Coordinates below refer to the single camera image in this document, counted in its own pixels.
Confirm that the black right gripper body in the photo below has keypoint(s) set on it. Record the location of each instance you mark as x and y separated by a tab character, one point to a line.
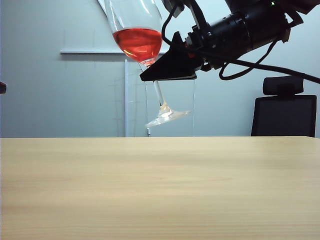
225	42

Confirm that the black triangular right gripper finger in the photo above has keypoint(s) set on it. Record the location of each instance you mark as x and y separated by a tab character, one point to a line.
185	77
170	65

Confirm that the red liquid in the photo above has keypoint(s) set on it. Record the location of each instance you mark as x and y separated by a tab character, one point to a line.
140	45

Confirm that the clear stemmed wine glass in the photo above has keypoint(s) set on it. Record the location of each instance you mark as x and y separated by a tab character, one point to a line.
130	17

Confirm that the black office chair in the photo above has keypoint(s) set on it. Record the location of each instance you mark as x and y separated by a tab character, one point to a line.
282	115

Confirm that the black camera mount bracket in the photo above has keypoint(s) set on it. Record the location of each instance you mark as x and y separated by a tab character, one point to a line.
198	15

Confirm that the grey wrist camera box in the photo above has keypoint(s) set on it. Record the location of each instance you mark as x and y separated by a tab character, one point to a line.
175	6

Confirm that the white horizontal wall rail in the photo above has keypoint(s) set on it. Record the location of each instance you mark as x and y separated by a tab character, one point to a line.
87	52

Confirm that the white diagonal wall rail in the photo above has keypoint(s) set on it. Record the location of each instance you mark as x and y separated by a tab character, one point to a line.
102	6

